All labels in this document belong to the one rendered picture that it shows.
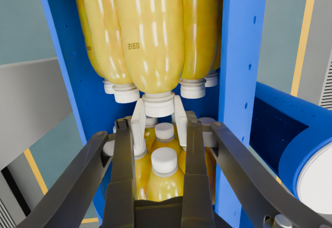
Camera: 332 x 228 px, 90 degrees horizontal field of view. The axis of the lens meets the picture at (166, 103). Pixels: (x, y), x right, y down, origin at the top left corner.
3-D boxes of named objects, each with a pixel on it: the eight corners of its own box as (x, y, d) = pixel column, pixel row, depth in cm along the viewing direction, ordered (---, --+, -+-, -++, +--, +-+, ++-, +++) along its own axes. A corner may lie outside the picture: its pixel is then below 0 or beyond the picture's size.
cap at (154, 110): (179, 94, 22) (180, 107, 22) (154, 92, 24) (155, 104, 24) (163, 103, 18) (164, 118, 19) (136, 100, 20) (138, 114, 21)
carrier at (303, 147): (238, 65, 122) (202, 80, 125) (405, 112, 40) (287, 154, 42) (247, 98, 131) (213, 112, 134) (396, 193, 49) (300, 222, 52)
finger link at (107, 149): (131, 156, 14) (95, 159, 14) (137, 127, 19) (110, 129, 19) (128, 140, 13) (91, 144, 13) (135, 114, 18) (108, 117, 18)
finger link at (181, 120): (179, 118, 15) (187, 117, 15) (173, 95, 21) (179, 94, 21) (180, 147, 16) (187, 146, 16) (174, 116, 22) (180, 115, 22)
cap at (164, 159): (152, 158, 28) (151, 149, 27) (175, 155, 28) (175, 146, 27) (152, 175, 24) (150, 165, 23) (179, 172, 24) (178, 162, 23)
